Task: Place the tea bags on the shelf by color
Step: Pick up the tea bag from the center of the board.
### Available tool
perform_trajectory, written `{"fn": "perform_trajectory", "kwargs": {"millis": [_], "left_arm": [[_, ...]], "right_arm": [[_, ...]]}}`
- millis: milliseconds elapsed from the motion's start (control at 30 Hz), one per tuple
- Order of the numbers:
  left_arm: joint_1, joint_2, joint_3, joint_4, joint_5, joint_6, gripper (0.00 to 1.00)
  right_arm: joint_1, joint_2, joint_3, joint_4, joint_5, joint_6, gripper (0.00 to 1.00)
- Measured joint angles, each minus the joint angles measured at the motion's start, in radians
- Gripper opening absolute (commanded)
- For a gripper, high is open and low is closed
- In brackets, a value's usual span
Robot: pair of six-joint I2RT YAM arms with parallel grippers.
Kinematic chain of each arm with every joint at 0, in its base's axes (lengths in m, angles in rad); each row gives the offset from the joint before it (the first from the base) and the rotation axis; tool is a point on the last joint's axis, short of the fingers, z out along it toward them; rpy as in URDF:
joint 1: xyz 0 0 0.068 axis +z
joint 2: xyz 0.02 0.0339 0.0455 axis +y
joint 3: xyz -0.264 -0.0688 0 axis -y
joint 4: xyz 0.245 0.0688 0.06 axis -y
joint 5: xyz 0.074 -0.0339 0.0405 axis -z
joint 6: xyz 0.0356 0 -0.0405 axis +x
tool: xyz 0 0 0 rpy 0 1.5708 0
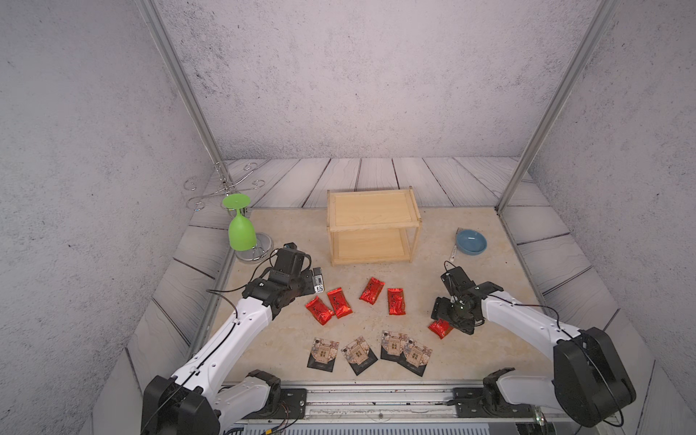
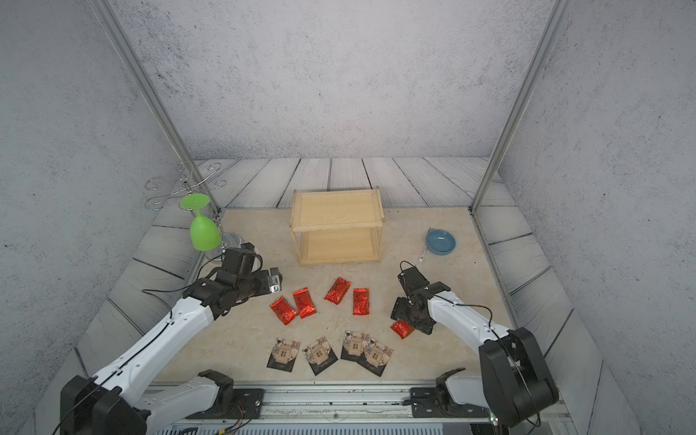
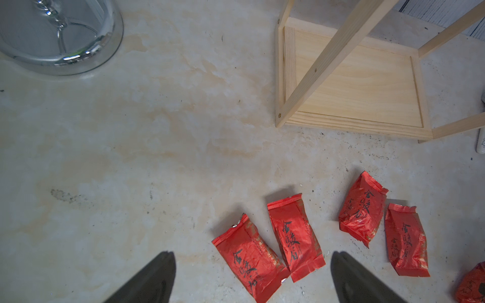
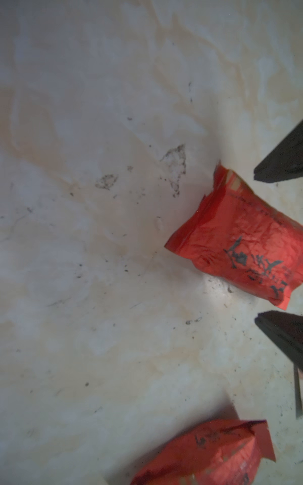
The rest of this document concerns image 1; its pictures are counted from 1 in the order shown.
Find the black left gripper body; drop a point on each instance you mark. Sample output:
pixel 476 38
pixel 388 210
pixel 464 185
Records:
pixel 303 285

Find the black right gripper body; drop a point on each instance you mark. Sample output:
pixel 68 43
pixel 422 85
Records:
pixel 450 313

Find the red tea bag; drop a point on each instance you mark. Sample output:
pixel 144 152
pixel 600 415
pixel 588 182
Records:
pixel 441 328
pixel 372 291
pixel 396 301
pixel 339 303
pixel 320 311

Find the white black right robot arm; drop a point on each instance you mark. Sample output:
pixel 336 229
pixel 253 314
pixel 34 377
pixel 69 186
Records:
pixel 589 381

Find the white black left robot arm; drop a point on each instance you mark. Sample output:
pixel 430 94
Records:
pixel 217 359

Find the black floral tea bag rightmost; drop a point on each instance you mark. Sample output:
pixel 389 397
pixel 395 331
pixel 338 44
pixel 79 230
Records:
pixel 415 357

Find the black floral tea bag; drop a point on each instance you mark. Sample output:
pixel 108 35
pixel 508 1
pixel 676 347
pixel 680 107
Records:
pixel 415 357
pixel 359 355
pixel 323 354
pixel 392 345

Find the black floral tea bag leftmost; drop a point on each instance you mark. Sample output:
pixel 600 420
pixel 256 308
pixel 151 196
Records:
pixel 323 354

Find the wooden two-tier shelf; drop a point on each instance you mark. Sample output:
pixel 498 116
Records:
pixel 373 226

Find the green plastic wine glass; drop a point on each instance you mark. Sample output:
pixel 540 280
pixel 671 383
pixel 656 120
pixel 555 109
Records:
pixel 241 232

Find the blue ceramic bowl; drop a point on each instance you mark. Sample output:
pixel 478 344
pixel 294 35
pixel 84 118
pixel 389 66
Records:
pixel 471 242

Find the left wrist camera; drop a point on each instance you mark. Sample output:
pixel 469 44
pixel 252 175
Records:
pixel 318 280

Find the white handled fork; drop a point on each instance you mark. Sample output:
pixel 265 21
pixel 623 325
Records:
pixel 455 249

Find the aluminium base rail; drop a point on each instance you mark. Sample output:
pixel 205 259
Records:
pixel 296 404

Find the silver wire glass rack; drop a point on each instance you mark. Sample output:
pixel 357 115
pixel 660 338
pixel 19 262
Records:
pixel 209 207

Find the left aluminium frame post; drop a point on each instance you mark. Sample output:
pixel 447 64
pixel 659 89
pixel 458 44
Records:
pixel 159 33

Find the aluminium frame post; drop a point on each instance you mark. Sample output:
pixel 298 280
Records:
pixel 159 33
pixel 581 57

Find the right aluminium frame post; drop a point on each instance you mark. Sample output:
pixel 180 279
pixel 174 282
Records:
pixel 581 57

